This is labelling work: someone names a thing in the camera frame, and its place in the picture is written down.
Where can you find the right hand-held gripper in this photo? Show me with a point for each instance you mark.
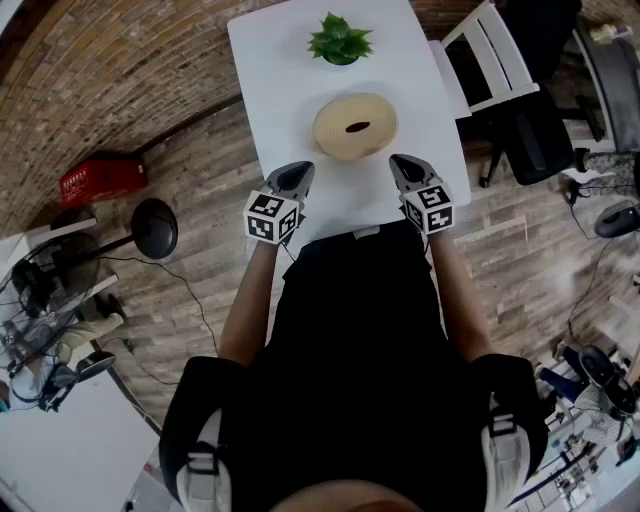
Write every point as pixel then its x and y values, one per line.
pixel 431 207

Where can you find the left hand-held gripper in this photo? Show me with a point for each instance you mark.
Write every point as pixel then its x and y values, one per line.
pixel 262 215

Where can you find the person's right forearm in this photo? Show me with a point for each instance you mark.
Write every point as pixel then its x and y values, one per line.
pixel 460 300

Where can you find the person's left forearm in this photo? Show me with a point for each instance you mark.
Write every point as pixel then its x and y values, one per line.
pixel 247 305

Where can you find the dark brown oval piece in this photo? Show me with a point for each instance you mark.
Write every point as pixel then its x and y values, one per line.
pixel 356 128

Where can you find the black office chair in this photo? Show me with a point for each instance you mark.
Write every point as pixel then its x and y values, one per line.
pixel 535 145

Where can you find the white wooden chair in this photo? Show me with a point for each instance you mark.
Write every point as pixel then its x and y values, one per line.
pixel 495 55

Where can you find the green potted plant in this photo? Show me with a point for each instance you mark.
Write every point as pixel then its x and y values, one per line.
pixel 340 37

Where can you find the person's black clothing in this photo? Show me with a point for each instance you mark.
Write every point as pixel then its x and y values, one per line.
pixel 355 350

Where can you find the red cardboard carton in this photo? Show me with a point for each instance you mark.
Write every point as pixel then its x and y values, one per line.
pixel 102 181

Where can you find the black rounded floor device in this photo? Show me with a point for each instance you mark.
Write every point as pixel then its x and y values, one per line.
pixel 617 220

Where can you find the grey sofa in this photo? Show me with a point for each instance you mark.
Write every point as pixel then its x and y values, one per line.
pixel 612 90

